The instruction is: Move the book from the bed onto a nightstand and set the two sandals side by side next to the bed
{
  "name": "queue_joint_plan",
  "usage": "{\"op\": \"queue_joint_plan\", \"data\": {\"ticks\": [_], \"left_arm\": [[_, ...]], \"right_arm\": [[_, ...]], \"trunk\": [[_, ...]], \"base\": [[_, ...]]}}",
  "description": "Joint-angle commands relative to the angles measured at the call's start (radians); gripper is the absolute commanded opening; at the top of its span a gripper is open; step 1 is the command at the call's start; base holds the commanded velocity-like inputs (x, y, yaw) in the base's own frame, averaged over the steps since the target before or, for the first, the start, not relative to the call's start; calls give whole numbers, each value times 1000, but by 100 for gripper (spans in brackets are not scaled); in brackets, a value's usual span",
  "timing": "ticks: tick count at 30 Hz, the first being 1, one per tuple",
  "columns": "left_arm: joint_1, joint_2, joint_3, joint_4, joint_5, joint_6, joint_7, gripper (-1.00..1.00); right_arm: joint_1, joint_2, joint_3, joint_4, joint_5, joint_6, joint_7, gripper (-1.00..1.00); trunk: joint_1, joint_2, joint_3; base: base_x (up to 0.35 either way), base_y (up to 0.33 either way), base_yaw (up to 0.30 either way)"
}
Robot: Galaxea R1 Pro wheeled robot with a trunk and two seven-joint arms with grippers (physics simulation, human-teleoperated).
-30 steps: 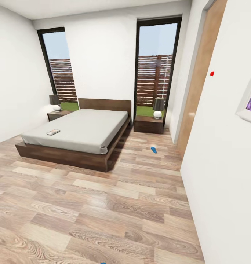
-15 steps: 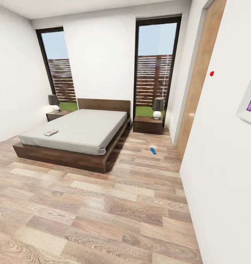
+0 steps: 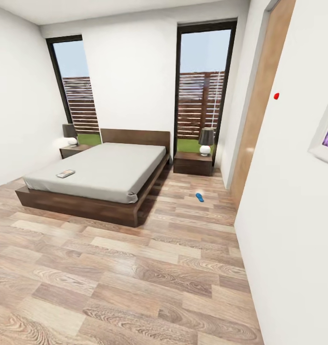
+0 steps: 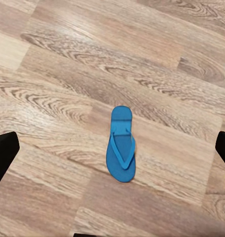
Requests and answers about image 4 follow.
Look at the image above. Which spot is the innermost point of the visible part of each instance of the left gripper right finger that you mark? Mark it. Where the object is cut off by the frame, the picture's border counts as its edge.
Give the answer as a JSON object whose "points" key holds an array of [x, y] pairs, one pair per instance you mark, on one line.
{"points": [[220, 144]]}

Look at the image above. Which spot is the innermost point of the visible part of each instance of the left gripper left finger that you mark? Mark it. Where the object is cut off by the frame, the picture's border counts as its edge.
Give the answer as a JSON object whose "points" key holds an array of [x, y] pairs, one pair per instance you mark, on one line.
{"points": [[9, 148]]}

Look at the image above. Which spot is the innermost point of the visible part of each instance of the sandal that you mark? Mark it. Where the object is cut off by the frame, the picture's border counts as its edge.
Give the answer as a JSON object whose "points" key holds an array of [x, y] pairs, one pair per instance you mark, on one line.
{"points": [[120, 156]]}

